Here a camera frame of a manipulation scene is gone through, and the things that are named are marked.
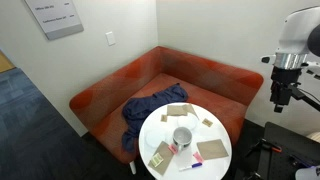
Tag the small brown cardboard square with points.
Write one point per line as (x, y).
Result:
(207, 122)

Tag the grey wall sign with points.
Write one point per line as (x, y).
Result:
(55, 16)

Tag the yellow wooden door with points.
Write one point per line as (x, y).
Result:
(5, 63)

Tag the dark blue cloth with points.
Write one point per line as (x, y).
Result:
(143, 108)

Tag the large brown paper napkin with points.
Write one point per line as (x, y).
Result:
(212, 149)

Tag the round white table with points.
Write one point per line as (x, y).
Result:
(210, 170)

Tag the pink sweetener packet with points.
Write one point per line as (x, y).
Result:
(173, 148)
(198, 157)

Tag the tan paper card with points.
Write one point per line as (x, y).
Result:
(165, 160)

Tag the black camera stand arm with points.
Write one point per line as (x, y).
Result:
(308, 100)

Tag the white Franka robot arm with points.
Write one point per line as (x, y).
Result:
(296, 33)

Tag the yellow green packet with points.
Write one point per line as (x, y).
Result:
(156, 159)

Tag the white mug green band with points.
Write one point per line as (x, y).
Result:
(182, 136)

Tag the white plastic housing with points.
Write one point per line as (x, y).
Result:
(308, 173)

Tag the orange fabric couch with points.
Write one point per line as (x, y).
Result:
(110, 96)

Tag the small plain brown packet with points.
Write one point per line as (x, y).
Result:
(163, 118)

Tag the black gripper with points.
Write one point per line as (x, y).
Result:
(281, 83)

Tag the black metal stand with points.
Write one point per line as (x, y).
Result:
(256, 163)

